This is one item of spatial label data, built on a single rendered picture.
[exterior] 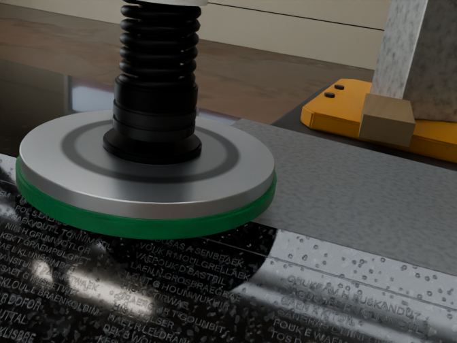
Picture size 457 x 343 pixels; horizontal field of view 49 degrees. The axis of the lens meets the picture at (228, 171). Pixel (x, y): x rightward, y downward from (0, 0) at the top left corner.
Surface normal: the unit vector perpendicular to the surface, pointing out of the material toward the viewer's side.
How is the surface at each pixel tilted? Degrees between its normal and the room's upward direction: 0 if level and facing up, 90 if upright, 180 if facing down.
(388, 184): 0
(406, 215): 0
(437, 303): 45
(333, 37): 90
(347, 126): 90
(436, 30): 90
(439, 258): 0
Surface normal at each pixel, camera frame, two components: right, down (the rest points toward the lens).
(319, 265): -0.15, -0.41
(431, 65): 0.11, 0.40
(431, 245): 0.12, -0.91
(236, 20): -0.34, 0.33
